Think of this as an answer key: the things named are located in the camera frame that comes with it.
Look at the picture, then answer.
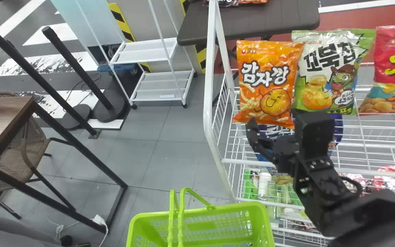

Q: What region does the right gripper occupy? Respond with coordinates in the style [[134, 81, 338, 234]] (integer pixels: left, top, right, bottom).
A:
[[246, 118, 303, 176]]

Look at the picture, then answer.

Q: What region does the white bottle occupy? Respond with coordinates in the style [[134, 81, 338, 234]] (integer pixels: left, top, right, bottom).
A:
[[258, 172, 273, 200]]

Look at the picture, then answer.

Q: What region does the green bottle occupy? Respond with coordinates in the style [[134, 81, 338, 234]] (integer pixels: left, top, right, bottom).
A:
[[243, 168, 260, 200]]

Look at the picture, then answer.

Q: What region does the orange snack packet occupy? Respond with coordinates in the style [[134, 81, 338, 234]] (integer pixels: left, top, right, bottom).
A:
[[232, 40, 304, 130]]

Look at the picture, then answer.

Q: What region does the green snack packet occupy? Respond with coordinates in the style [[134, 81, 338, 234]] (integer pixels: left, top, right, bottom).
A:
[[291, 28, 376, 116]]

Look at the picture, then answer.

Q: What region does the green basket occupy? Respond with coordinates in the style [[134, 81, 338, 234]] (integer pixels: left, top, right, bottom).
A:
[[126, 187, 276, 247]]

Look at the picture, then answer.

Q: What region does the grey side table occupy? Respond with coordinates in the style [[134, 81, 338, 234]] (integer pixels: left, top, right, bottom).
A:
[[177, 0, 321, 105]]

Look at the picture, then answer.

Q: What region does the white shelf trolley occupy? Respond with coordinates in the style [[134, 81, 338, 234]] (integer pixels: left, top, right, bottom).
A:
[[75, 0, 196, 110]]

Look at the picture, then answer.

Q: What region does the red snack packet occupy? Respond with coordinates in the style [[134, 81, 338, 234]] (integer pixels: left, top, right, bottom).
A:
[[372, 165, 395, 207], [358, 23, 395, 115]]

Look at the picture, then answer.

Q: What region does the brown mesh chair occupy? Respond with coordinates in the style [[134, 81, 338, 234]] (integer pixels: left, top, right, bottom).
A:
[[0, 91, 52, 220]]

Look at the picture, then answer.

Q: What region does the brown side table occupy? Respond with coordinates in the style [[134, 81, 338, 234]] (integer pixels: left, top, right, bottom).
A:
[[0, 96, 129, 234]]

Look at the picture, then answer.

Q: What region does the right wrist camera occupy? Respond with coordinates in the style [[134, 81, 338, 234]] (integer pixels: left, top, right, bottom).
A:
[[291, 109, 336, 159]]

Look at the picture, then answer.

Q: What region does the white wire rack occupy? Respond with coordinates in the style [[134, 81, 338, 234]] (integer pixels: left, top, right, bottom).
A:
[[203, 0, 395, 247]]

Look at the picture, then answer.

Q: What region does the black cable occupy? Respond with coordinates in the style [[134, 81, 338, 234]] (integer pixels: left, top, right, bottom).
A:
[[340, 175, 364, 200]]

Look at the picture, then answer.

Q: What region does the yellow black striped post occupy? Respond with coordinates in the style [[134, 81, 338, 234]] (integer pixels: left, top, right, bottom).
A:
[[107, 3, 152, 73], [180, 0, 207, 74]]

